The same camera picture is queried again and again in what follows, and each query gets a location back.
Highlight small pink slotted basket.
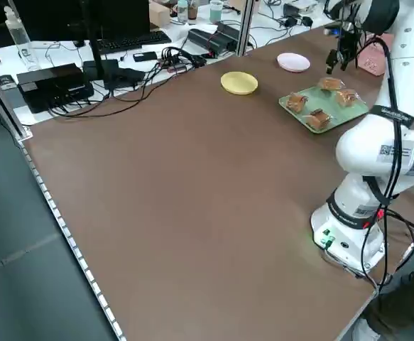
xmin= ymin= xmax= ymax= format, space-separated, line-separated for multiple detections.
xmin=355 ymin=33 xmax=387 ymax=77

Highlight black keyboard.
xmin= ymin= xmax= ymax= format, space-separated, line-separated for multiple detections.
xmin=96 ymin=30 xmax=173 ymax=55

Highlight black computer monitor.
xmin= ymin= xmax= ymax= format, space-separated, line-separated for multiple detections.
xmin=13 ymin=0 xmax=151 ymax=43

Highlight aluminium table edge rail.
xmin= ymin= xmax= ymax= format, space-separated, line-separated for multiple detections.
xmin=17 ymin=138 xmax=126 ymax=341

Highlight white desk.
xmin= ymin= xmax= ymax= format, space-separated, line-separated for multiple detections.
xmin=0 ymin=0 xmax=339 ymax=127

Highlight black monitor stand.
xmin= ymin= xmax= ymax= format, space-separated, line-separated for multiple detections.
xmin=80 ymin=0 xmax=120 ymax=90

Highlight aluminium camera post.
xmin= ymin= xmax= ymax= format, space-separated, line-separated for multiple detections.
xmin=234 ymin=0 xmax=254 ymax=58

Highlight tangled black desk cables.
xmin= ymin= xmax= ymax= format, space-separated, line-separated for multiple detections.
xmin=46 ymin=45 xmax=208 ymax=120

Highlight bread pack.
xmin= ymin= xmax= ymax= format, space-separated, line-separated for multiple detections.
xmin=305 ymin=108 xmax=334 ymax=131
xmin=316 ymin=76 xmax=345 ymax=92
xmin=334 ymin=88 xmax=362 ymax=108
xmin=285 ymin=91 xmax=310 ymax=114

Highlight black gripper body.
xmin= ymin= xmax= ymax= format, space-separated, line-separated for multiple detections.
xmin=337 ymin=21 xmax=362 ymax=58

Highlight white round plate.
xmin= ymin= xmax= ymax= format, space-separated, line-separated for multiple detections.
xmin=276 ymin=52 xmax=311 ymax=73

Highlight person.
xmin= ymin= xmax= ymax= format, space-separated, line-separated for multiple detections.
xmin=352 ymin=264 xmax=414 ymax=341

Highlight yellow round plate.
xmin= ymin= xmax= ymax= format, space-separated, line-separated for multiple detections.
xmin=220 ymin=71 xmax=259 ymax=96

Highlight pale green mug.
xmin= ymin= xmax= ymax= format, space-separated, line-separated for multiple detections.
xmin=209 ymin=0 xmax=224 ymax=23

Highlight black power adapter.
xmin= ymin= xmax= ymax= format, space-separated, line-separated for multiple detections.
xmin=280 ymin=5 xmax=314 ymax=28

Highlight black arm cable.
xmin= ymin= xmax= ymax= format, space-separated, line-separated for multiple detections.
xmin=334 ymin=0 xmax=414 ymax=289

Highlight small clear bottle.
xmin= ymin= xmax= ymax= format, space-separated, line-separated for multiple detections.
xmin=176 ymin=0 xmax=188 ymax=24

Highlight black box device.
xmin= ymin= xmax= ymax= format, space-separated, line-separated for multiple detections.
xmin=16 ymin=63 xmax=94 ymax=114

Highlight brown cardboard box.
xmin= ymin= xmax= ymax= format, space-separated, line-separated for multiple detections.
xmin=148 ymin=1 xmax=171 ymax=28

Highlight green rectangular tray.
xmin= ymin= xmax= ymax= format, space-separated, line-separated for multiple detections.
xmin=278 ymin=83 xmax=370 ymax=135

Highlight small black device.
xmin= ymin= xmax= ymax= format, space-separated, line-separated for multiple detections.
xmin=0 ymin=73 xmax=18 ymax=90

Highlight black phone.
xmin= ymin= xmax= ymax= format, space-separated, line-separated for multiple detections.
xmin=132 ymin=51 xmax=157 ymax=63

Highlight aluminium frame post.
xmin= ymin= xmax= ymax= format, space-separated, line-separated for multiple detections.
xmin=0 ymin=56 xmax=33 ymax=141

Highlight clear plastic bottle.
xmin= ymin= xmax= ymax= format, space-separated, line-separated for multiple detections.
xmin=4 ymin=6 xmax=40 ymax=71

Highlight black power supply brick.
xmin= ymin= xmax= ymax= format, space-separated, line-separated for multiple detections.
xmin=187 ymin=28 xmax=231 ymax=58
xmin=215 ymin=21 xmax=242 ymax=49

